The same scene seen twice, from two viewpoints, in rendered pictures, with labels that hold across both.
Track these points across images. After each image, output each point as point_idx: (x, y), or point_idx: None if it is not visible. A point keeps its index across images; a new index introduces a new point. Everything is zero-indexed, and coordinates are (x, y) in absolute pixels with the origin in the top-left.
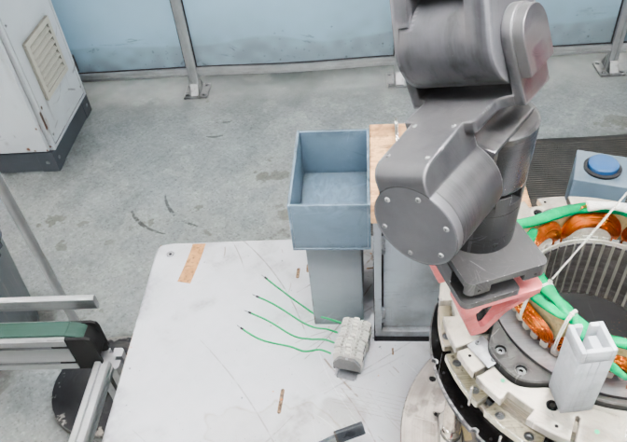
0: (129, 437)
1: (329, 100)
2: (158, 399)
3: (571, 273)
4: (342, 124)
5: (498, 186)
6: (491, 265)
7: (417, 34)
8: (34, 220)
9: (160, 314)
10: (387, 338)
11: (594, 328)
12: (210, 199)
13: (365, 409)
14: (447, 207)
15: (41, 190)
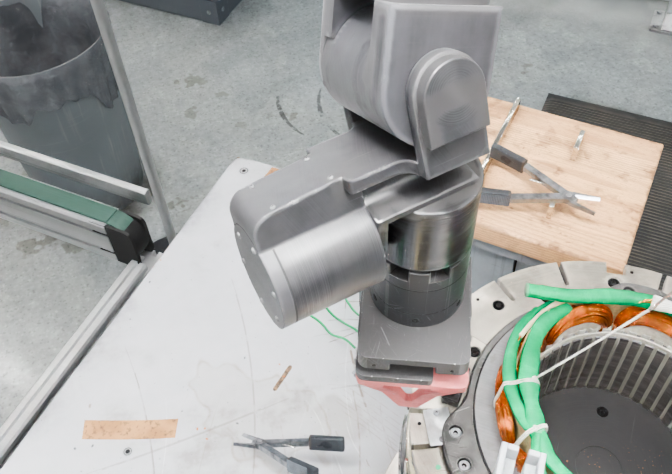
0: (118, 353)
1: (564, 26)
2: (162, 325)
3: (623, 373)
4: (567, 63)
5: (376, 263)
6: (400, 341)
7: (337, 51)
8: (173, 74)
9: (204, 235)
10: None
11: (533, 458)
12: None
13: (366, 424)
14: (276, 271)
15: (192, 42)
